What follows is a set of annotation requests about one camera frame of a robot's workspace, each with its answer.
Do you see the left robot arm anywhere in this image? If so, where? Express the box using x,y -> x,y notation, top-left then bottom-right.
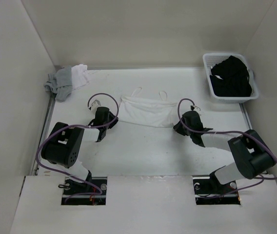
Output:
38,107 -> 119,170

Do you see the black tank top pile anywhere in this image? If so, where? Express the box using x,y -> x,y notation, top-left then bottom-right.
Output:
210,56 -> 252,97

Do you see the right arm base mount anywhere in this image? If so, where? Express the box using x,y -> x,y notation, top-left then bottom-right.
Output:
193,176 -> 240,205

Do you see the folded white tank top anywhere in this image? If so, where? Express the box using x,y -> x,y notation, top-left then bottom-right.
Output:
71,64 -> 89,90

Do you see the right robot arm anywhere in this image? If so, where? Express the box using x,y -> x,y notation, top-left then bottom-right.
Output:
173,110 -> 277,194

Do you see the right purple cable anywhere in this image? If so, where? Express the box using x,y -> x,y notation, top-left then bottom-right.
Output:
178,98 -> 277,199

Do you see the folded grey tank top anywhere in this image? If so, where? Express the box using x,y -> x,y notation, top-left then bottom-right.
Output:
44,66 -> 73,102

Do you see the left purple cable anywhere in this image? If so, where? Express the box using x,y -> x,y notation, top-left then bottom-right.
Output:
35,93 -> 119,204

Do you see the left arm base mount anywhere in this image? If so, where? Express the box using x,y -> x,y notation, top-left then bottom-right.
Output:
58,177 -> 108,206

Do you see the white plastic basket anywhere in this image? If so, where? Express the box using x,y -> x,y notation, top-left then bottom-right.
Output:
202,53 -> 259,103

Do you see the white tank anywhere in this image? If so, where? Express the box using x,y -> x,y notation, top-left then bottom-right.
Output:
119,87 -> 178,128
71,64 -> 89,90

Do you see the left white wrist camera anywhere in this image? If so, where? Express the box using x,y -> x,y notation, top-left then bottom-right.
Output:
89,99 -> 101,114

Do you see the purple cable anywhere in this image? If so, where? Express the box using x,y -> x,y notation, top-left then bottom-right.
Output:
178,98 -> 277,199
35,93 -> 119,204

